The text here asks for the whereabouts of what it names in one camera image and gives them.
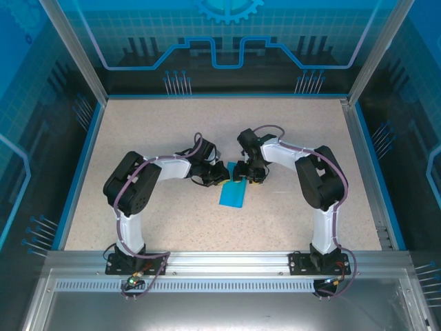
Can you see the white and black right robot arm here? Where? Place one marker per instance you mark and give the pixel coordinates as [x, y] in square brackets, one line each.
[324, 227]

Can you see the blue printed gear panel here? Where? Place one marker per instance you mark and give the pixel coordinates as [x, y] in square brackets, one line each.
[138, 20]

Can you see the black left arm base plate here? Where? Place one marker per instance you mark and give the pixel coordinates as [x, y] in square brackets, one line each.
[117, 267]

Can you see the blue table edge strip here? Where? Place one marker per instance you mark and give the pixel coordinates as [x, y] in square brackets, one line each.
[91, 138]
[379, 172]

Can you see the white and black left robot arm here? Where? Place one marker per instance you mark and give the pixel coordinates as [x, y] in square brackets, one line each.
[172, 170]

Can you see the blue printed side panel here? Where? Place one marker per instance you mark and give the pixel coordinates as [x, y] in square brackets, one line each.
[413, 138]
[27, 138]

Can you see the aluminium cross beam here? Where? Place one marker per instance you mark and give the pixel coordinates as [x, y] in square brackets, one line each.
[224, 263]

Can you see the aluminium frame post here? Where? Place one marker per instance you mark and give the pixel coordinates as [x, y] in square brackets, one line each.
[76, 51]
[379, 51]

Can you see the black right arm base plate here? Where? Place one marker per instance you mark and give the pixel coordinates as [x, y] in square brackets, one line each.
[298, 263]

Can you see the aluminium side rail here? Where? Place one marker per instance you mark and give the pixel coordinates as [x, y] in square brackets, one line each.
[367, 172]

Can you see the blue cloth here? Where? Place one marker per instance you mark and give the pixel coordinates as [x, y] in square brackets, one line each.
[234, 194]

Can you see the grey sheet metal tray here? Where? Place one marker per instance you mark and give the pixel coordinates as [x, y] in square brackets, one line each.
[220, 313]

